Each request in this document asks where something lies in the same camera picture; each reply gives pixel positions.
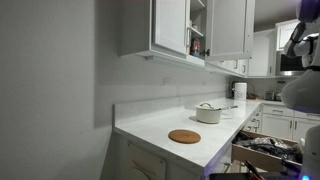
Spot white paper towel roll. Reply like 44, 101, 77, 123
233, 82, 249, 102

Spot brown wicker basket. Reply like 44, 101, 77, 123
246, 84, 261, 101

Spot tall dark countertop appliance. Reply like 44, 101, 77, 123
274, 79, 287, 102

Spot crumpled silver foil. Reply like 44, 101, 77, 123
233, 131, 301, 163

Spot dark printed food box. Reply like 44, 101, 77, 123
190, 39, 201, 57

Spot white base cabinet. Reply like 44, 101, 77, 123
99, 128, 234, 180

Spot cream saucepan lid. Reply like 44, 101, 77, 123
195, 102, 223, 112

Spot cream saucepan with long handle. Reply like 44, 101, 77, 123
194, 105, 239, 125

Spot open white cabinet door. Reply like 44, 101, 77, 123
204, 0, 256, 63

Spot white-fronted kitchen drawer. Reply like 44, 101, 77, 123
244, 106, 264, 134
230, 130, 303, 174

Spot white drawer with bar handle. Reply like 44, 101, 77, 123
262, 104, 295, 118

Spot closed white cabinet door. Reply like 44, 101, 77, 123
238, 59, 250, 78
152, 0, 190, 56
218, 59, 240, 76

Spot round cork trivet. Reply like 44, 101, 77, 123
167, 129, 202, 145

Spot small steel countertop appliance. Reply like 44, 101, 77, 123
264, 90, 275, 101

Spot white upper wall cabinet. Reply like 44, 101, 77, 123
119, 0, 256, 79

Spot white base cabinet door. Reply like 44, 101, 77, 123
292, 117, 320, 143
261, 114, 294, 141

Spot white cabinet above microwave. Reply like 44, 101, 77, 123
275, 18, 302, 53

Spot steel microwave oven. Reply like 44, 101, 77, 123
275, 49, 306, 78

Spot dark cabinet door hinge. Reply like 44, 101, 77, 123
199, 48, 211, 58

